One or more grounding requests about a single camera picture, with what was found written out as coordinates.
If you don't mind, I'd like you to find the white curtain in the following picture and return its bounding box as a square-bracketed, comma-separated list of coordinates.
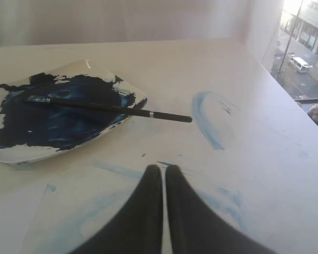
[0, 0, 281, 48]

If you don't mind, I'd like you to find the clear plate with blue paint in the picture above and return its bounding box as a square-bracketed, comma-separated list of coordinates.
[0, 60, 147, 165]

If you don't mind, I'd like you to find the white van outside window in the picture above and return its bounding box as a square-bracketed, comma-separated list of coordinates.
[291, 56, 313, 74]

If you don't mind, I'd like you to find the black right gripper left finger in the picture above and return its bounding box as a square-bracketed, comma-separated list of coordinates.
[72, 165, 163, 253]

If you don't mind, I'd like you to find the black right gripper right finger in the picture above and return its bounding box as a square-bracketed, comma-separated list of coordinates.
[165, 165, 274, 253]

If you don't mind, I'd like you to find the black paintbrush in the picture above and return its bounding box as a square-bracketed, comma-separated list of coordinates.
[17, 92, 192, 123]

